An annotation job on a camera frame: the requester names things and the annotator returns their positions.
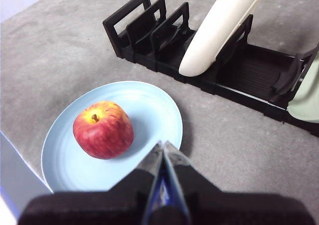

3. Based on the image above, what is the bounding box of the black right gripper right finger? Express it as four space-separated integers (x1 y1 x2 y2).
163 140 318 225

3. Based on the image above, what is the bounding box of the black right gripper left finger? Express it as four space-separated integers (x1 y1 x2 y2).
18 140 164 225

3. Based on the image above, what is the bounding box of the red apple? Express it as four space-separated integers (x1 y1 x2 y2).
72 100 135 160

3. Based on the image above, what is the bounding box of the blue round plate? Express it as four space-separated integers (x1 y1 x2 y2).
40 80 184 193

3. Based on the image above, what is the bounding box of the green round plate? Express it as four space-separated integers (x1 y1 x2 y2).
286 43 319 124

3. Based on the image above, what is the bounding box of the black plate rack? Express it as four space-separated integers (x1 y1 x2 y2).
102 0 319 137

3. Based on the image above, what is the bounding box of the cream round plate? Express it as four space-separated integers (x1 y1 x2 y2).
178 0 271 78

